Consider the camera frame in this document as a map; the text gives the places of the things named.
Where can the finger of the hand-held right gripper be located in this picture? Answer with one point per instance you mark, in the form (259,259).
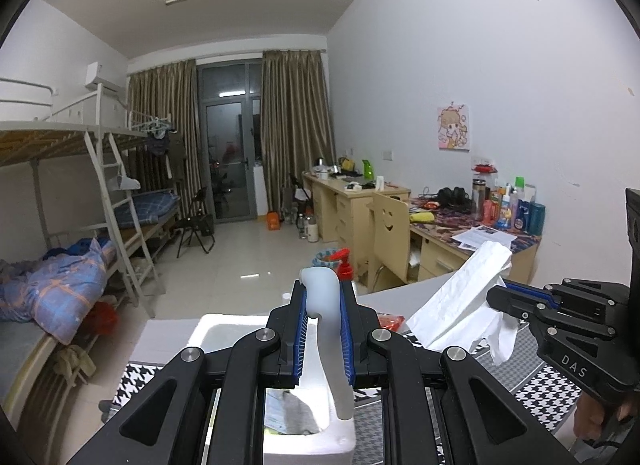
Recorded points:
(515,307)
(530,291)

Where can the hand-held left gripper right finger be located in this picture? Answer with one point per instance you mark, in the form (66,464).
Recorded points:
(345,340)

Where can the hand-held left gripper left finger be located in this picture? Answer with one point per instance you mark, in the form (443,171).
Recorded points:
(299,345)

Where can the white towel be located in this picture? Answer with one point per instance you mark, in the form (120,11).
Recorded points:
(460,295)

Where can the grey sock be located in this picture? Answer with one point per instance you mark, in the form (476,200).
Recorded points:
(300,410)

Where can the white foam box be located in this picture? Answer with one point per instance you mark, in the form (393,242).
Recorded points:
(225,327)

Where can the person's right hand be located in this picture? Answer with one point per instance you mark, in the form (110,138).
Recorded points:
(587,417)

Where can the red snack packet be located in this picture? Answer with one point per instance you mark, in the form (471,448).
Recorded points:
(390,321)

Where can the houndstooth table mat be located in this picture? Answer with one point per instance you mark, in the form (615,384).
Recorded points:
(530,395)

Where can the white lotion pump bottle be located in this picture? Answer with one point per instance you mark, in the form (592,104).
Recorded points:
(345,270)

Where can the printed paper sheets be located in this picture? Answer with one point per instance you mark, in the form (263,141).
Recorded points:
(480,237)

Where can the blue patterned basket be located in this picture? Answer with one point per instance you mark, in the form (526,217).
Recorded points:
(325,258)

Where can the row of toiletry bottles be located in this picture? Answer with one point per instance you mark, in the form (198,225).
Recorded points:
(510,205)

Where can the desk with patterned cover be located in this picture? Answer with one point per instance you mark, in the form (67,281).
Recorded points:
(440,255)

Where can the white thermos jug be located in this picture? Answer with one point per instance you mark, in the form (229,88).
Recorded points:
(313,233)

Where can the wooden smiley chair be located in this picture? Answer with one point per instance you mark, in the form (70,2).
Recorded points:
(390,230)

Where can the black headphones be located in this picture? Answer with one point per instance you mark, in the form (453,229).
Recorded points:
(452,197)

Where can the orange plastic jug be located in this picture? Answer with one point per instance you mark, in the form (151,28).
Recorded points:
(273,221)

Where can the wooden desk with drawers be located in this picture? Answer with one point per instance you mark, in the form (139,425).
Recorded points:
(345,210)

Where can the yellow cloth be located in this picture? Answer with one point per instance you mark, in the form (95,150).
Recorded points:
(421,217)

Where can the white panel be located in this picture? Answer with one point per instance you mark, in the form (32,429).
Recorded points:
(258,192)

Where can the green plastic stand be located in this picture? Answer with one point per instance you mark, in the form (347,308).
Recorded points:
(368,170)

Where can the white cooking pot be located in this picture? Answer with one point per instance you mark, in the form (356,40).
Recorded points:
(321,169)

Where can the red bag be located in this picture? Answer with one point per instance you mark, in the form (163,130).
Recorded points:
(103,320)

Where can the blue mattress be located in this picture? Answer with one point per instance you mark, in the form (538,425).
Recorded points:
(147,205)

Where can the white bunk bed ladder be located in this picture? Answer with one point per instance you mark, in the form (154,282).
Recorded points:
(127,225)

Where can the glass balcony door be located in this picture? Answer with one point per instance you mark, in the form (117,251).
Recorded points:
(230,145)

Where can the brown curtain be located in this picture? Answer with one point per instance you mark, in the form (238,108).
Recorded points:
(297,130)
(160,105)

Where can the olive hanging jacket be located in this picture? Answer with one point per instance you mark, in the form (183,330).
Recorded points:
(176,155)

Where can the beige cloth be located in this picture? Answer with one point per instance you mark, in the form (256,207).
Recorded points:
(72,365)

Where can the blue plaid quilt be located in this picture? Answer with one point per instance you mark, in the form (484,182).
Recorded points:
(60,290)

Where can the dark hanging clothes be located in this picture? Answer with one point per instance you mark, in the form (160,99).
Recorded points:
(157,142)

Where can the white metal bunk bed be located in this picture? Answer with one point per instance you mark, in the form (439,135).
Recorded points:
(150,130)
(50,137)

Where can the white air conditioner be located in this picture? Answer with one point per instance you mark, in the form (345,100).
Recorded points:
(102,77)

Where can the pink cartoon wall poster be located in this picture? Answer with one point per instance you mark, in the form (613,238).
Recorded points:
(454,127)

